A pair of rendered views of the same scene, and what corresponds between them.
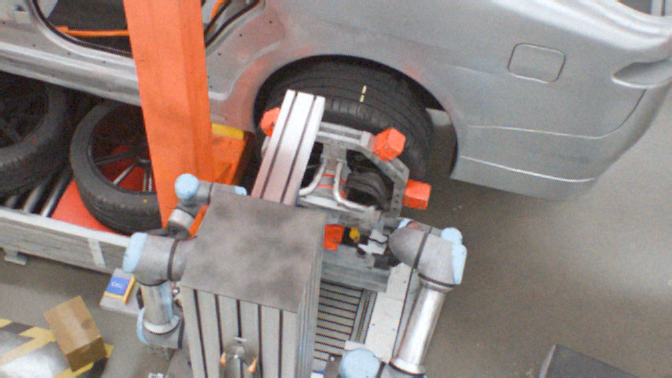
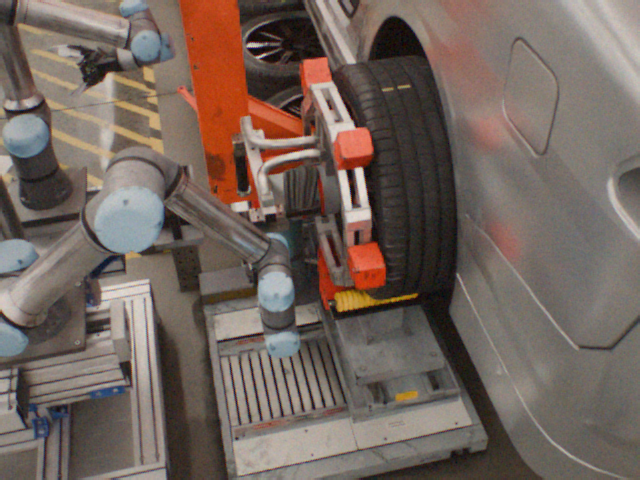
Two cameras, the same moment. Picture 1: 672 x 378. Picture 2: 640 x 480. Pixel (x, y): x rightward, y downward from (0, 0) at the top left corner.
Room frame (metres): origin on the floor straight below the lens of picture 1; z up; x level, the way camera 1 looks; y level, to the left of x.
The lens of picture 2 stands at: (1.46, -1.41, 2.08)
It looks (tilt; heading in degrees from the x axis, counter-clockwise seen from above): 43 degrees down; 69
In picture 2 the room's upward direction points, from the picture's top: 2 degrees counter-clockwise
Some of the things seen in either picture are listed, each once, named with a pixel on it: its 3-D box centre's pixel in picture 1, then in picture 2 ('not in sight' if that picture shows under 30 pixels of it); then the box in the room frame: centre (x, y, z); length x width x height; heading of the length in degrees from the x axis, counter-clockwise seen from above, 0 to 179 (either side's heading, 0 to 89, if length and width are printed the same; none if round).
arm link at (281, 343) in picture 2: not in sight; (280, 330); (1.74, -0.42, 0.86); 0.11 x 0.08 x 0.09; 80
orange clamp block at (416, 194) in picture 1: (416, 195); (365, 266); (2.00, -0.31, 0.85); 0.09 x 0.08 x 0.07; 81
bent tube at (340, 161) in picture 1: (355, 181); (293, 163); (1.91, -0.08, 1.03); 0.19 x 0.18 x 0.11; 171
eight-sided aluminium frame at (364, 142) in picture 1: (333, 177); (333, 188); (2.05, 0.00, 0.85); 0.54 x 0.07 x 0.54; 81
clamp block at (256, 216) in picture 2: (367, 220); (269, 219); (1.82, -0.14, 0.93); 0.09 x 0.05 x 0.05; 171
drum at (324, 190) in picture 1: (328, 192); (308, 192); (1.98, 0.01, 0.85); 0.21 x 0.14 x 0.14; 171
